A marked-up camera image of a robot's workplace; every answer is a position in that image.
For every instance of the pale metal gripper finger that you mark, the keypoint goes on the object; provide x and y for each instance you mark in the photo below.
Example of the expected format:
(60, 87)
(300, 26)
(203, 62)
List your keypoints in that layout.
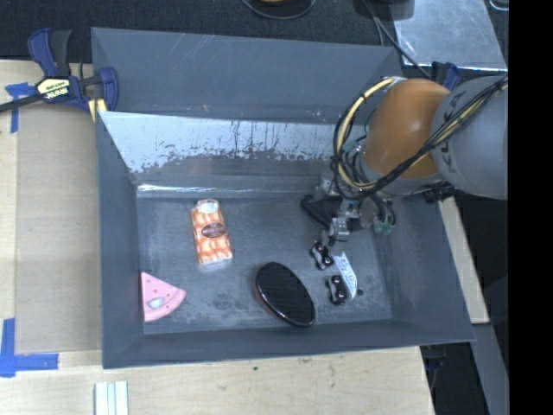
(317, 211)
(340, 229)

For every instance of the pink wedge toy slice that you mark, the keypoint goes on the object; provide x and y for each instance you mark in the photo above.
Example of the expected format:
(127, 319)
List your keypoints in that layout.
(157, 296)

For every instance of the white toy car black wheels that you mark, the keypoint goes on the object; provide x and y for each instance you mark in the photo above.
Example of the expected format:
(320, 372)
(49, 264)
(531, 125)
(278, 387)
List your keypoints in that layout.
(345, 275)

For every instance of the black oval red-rimmed case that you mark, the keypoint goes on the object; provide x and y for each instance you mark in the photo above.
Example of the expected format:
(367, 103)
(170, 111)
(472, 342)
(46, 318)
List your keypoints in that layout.
(285, 294)

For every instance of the orange and white packet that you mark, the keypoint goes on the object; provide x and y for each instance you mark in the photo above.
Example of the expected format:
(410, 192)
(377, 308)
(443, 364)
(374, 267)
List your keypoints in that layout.
(211, 236)

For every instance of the grey metal bin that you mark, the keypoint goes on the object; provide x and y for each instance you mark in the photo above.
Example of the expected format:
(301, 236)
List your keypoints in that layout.
(268, 231)

